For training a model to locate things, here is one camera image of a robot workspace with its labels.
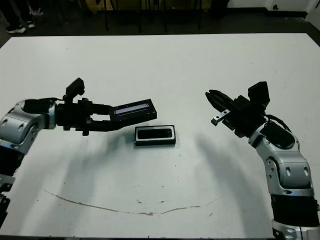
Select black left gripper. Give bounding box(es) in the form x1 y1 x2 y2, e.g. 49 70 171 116
55 98 136 138

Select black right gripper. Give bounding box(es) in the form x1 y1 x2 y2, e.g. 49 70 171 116
205 89 266 139

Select black rectangular box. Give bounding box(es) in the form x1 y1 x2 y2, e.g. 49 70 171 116
109 98 158 126

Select black box with white lining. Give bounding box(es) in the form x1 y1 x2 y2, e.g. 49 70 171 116
133 124 177 148

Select person's sneakers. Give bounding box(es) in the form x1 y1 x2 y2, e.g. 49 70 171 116
0 0 36 34

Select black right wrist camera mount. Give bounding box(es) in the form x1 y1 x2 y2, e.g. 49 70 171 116
247 81 271 109

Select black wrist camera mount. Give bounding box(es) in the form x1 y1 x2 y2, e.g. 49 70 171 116
65 77 86 104
247 81 271 109

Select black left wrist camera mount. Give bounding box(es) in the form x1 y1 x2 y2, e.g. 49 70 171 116
65 77 86 104

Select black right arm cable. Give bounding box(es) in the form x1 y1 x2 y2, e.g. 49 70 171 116
264 114 293 134

